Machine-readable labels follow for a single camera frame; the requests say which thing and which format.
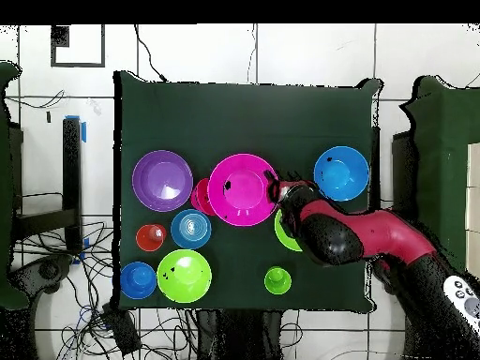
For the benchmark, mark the large pink plastic bowl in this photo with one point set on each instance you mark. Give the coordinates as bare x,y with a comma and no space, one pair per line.
242,191

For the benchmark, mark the green plastic cup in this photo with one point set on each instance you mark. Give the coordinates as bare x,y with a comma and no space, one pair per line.
278,281

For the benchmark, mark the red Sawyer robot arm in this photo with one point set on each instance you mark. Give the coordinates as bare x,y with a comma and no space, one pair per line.
375,228

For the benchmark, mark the small crimson plastic bowl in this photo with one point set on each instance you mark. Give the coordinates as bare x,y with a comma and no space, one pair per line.
200,197

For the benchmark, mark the blue straight-sided bowl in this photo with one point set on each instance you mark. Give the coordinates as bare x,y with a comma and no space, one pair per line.
191,229

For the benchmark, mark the green plastic bowl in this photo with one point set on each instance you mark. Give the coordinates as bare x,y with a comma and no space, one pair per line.
183,277
287,236

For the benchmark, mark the wide purple plastic bowl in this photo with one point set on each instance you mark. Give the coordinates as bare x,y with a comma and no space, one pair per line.
162,180

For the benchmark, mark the dark green tablecloth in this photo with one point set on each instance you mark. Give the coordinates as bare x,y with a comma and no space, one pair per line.
243,112

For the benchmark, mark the orange plastic cup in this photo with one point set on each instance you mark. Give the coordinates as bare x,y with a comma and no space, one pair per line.
150,238

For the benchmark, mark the large light blue bowl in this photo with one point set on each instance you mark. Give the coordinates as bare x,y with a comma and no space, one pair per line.
341,174

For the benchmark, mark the small dark blue bowl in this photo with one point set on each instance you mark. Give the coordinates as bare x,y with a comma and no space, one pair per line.
138,281

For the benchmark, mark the black metal stand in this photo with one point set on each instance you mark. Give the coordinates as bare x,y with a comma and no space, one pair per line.
72,168

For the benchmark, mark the black power box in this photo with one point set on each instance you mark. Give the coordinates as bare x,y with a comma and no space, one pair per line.
123,330

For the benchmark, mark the neighbouring green covered table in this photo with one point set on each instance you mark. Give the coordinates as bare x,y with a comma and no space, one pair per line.
5,225
446,168

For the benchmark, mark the white box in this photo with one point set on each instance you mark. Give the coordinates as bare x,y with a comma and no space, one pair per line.
473,210

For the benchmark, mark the black pedestal leg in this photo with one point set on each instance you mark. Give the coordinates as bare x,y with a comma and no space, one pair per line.
41,273

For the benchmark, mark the black square floor frame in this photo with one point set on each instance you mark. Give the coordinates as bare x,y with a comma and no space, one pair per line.
53,45

